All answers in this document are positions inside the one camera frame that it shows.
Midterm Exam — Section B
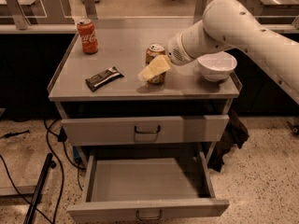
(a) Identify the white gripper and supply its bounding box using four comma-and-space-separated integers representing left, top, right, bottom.
137, 33, 194, 82

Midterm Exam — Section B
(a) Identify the orange patterned soda can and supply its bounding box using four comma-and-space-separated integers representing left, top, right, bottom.
146, 43, 165, 85

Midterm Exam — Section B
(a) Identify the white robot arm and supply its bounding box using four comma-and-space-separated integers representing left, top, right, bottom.
138, 0, 299, 103

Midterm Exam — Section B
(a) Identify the grey metal drawer cabinet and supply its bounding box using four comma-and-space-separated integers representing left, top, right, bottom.
47, 17, 243, 224

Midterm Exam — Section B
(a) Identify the closed upper drawer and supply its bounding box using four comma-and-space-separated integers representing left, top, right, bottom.
62, 115, 229, 147

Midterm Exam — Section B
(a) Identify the red coca-cola can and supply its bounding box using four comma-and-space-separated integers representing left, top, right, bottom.
77, 19, 98, 54

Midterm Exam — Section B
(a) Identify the open middle drawer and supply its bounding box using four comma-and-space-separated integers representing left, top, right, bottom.
67, 152, 229, 223

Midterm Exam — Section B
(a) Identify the white bowl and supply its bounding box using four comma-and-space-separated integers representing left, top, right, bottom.
197, 51, 237, 82

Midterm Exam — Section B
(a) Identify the dark snack bar wrapper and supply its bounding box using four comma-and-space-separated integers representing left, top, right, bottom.
85, 66, 123, 91

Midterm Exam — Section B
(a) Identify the dark cloth behind cabinet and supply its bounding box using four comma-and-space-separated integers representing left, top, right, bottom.
207, 109, 249, 172

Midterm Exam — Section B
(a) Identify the grey desk left background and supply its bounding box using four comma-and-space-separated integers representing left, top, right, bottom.
0, 0, 74, 24

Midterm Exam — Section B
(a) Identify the grey desk background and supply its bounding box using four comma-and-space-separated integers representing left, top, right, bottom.
237, 0, 299, 24
0, 0, 74, 24

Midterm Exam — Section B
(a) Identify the grey desk right background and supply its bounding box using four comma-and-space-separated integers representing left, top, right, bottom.
237, 0, 299, 24

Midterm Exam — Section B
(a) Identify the clear acrylic barrier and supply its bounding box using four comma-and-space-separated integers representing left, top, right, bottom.
7, 0, 298, 34

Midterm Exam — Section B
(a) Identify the black pole on floor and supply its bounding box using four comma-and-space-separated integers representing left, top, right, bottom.
23, 153, 53, 224

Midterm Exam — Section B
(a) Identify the black floor cable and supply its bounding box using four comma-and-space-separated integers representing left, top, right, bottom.
0, 119, 87, 224

